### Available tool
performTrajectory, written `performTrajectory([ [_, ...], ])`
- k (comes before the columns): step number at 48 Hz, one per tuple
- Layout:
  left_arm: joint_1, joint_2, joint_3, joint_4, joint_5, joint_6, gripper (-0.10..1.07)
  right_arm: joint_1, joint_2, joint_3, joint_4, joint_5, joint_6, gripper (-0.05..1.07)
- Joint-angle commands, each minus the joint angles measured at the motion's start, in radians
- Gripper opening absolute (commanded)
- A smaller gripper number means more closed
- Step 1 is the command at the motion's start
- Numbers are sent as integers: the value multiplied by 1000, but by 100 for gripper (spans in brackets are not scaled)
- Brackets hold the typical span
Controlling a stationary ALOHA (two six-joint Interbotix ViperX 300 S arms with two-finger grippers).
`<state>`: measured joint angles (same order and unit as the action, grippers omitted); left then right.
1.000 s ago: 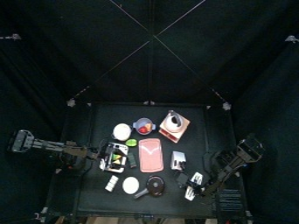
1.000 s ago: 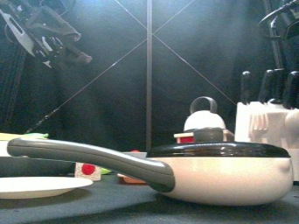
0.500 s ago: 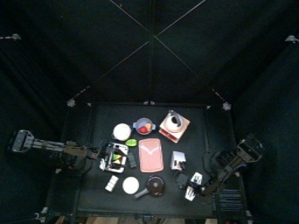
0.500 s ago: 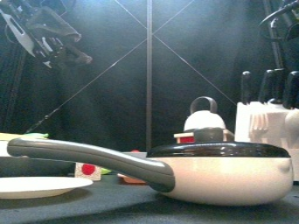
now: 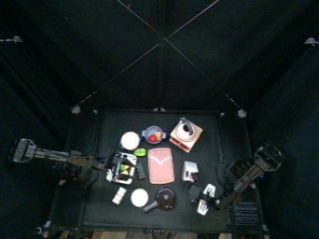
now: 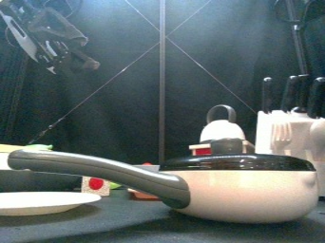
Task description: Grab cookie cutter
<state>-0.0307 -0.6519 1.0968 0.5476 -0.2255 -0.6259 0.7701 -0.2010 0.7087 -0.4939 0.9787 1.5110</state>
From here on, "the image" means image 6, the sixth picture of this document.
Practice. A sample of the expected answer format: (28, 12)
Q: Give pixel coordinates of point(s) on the orange toy food piece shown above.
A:
(142, 195)

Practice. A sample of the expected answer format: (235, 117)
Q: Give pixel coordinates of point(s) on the small green toy piece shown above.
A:
(115, 186)

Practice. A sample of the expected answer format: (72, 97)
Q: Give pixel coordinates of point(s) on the small grey box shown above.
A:
(149, 168)

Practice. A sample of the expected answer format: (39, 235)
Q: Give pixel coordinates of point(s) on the white round plate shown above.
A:
(42, 202)

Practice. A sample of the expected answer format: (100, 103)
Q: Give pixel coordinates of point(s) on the green toy vegetable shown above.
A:
(40, 146)

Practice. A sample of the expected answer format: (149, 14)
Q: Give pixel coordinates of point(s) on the wooden red toy stove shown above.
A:
(203, 150)

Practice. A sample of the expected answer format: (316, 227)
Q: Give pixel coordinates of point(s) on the grey vertical frame pole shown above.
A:
(162, 79)

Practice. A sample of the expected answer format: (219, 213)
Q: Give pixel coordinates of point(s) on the white cube red dot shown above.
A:
(96, 185)

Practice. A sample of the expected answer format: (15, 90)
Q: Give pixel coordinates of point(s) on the white knife block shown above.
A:
(264, 136)

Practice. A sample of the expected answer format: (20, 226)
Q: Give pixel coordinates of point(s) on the yellow wooden board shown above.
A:
(12, 148)

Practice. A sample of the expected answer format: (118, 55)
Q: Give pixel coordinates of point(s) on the dark grey tray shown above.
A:
(34, 181)

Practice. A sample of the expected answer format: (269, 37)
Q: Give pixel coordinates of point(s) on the black pot lid with knob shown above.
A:
(237, 163)

